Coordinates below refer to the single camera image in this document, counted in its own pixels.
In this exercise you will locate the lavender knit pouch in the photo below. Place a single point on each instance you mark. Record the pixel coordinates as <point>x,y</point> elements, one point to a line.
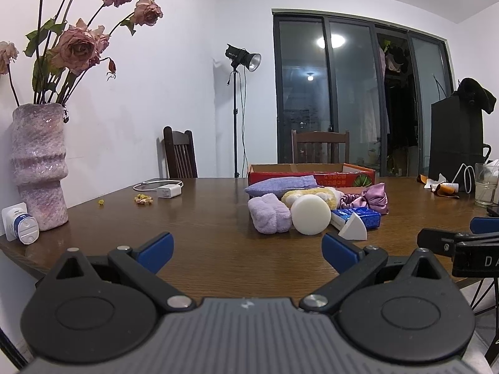
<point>281,185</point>

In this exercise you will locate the black sliding glass door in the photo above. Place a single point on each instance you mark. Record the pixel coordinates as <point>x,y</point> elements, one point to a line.
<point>377,81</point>

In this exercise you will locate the purple satin scrunchie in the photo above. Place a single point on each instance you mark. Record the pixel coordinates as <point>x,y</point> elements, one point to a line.
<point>373,197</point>

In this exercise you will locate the white wedge sponge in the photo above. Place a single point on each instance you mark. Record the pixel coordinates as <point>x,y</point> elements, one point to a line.
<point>354,229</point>

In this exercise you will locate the glass cup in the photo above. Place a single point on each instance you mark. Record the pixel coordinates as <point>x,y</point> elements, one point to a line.
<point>486,183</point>

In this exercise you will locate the white charger with cable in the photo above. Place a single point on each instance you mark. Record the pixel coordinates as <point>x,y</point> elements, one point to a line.
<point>164,188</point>

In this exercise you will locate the dark wooden chair left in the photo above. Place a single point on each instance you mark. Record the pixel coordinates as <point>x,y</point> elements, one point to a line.
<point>180,153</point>

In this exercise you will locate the black paper bag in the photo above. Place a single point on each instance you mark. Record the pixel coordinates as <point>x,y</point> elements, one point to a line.
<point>456,139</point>

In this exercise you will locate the red orange cardboard box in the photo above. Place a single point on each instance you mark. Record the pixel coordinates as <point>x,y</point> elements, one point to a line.
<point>331,175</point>

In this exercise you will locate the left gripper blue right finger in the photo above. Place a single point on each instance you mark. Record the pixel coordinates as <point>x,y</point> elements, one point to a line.
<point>339,253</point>

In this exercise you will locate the black cloth on bag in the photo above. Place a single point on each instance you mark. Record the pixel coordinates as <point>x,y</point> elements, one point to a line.
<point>472,93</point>

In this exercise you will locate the white wall plug device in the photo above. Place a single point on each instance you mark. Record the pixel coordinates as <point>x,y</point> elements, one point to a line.
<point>19,225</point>

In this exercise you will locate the dark wooden chair centre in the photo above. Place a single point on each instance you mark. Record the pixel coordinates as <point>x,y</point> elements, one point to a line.
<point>319,147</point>

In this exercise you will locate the orange white wrapper items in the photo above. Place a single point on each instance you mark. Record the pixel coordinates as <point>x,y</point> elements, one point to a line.
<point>440,187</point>

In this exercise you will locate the dark wooden chair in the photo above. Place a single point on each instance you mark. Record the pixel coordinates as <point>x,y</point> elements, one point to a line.
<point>180,153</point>
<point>319,147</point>

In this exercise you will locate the studio light on stand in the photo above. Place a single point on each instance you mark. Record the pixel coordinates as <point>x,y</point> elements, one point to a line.
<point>249,62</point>

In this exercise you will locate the yellow dried petals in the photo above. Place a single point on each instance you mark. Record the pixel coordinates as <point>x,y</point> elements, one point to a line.
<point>142,199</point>

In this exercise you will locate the dried pink roses bouquet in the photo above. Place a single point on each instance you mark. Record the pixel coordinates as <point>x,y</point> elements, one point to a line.
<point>63,52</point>

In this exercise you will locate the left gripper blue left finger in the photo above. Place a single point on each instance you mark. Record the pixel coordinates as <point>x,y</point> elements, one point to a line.
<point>156,253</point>

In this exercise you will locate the pink textured vase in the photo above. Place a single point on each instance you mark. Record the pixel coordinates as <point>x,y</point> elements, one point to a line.
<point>38,161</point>

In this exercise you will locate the white round sponge puff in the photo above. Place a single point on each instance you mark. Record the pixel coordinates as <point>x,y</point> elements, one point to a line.
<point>310,215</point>

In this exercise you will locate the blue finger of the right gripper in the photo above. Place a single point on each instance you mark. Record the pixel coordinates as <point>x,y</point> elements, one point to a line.
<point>484,225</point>

